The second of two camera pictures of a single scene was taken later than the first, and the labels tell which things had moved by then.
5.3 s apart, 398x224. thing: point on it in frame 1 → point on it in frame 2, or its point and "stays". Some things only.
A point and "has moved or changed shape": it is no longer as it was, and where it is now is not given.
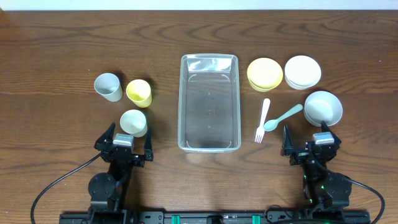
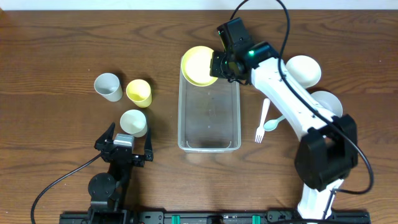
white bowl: x=301 y=72 stays
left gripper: x=123 y=154 stays
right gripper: x=310 y=155 → x=217 y=66
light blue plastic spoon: x=271 y=124 stays
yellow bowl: x=263 y=74 has moved or changed shape
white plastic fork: x=260 y=130 stays
